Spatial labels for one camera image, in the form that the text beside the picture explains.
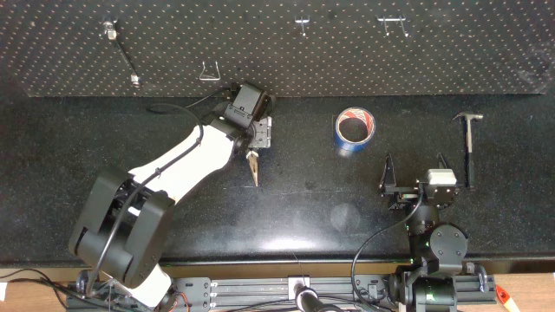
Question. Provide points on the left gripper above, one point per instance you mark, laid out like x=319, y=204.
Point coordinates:
x=263, y=134

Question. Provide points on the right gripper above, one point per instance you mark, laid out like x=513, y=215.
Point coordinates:
x=401, y=190

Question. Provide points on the black and white pliers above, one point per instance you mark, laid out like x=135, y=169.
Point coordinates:
x=254, y=167

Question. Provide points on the wrench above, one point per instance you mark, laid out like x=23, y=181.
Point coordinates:
x=124, y=56

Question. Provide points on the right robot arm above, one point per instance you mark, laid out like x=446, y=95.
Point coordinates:
x=438, y=247

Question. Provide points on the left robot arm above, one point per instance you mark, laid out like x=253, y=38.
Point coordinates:
x=195, y=160

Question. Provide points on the black pegboard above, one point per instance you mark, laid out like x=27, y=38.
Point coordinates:
x=277, y=52

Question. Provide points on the hammer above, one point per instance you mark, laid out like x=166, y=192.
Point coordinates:
x=468, y=134

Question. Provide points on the roll of blue tape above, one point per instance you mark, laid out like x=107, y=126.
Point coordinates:
x=347, y=145

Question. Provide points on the double metal hook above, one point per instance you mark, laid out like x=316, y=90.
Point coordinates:
x=391, y=19

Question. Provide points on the red and cream object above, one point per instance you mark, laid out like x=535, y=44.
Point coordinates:
x=505, y=297

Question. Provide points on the white tag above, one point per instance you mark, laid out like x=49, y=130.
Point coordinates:
x=2, y=291

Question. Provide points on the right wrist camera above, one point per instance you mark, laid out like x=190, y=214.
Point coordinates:
x=440, y=177

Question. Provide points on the mounting rail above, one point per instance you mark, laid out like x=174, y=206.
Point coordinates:
x=260, y=288

